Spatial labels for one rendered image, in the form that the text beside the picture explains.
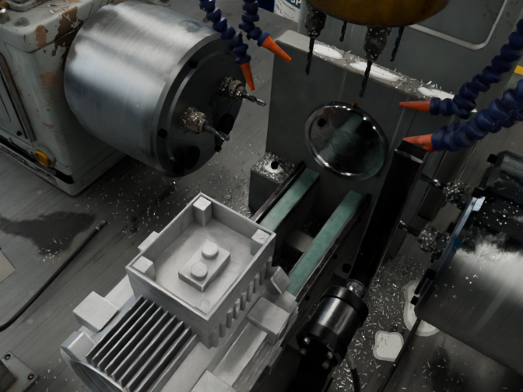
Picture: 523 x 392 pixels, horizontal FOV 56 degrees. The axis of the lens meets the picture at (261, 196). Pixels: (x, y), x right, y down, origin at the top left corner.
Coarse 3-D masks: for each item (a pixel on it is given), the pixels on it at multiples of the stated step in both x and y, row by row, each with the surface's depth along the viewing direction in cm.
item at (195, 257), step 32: (192, 224) 55; (224, 224) 55; (256, 224) 52; (160, 256) 52; (192, 256) 51; (224, 256) 51; (256, 256) 50; (160, 288) 47; (192, 288) 50; (224, 288) 50; (256, 288) 54; (192, 320) 47; (224, 320) 48
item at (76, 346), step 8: (272, 272) 55; (280, 272) 55; (272, 280) 54; (280, 280) 55; (288, 280) 56; (272, 288) 55; (280, 288) 55; (72, 336) 49; (80, 336) 48; (88, 336) 49; (64, 344) 49; (72, 344) 48; (80, 344) 48; (88, 344) 49; (72, 352) 48; (80, 352) 48; (80, 360) 48
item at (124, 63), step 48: (144, 0) 79; (96, 48) 73; (144, 48) 71; (192, 48) 70; (96, 96) 74; (144, 96) 69; (192, 96) 74; (240, 96) 80; (144, 144) 73; (192, 144) 81
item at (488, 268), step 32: (512, 160) 59; (448, 192) 68; (480, 192) 56; (512, 192) 55; (480, 224) 54; (512, 224) 53; (448, 256) 56; (480, 256) 54; (512, 256) 53; (416, 288) 67; (448, 288) 56; (480, 288) 54; (512, 288) 53; (448, 320) 59; (480, 320) 56; (512, 320) 54; (512, 352) 56
